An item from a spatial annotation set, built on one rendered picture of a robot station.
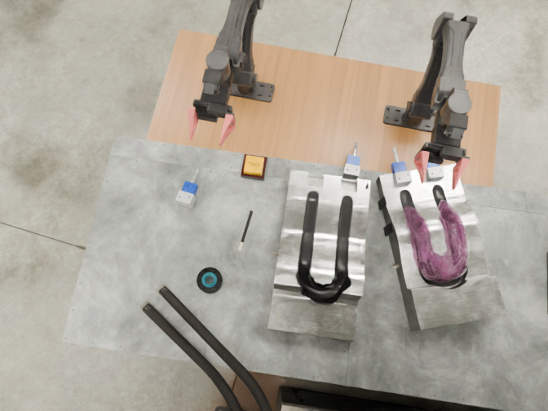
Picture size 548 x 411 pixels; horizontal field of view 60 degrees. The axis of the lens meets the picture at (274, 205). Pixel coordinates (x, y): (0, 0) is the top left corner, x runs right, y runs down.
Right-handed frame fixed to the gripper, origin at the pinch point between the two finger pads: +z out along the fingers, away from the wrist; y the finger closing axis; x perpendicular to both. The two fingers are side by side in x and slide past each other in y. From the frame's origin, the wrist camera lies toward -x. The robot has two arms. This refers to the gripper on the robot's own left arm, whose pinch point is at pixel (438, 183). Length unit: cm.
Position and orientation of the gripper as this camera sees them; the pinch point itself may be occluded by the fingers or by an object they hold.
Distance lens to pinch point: 127.1
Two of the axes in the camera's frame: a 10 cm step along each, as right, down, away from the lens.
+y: 9.8, 1.9, -0.5
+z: -2.0, 9.4, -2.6
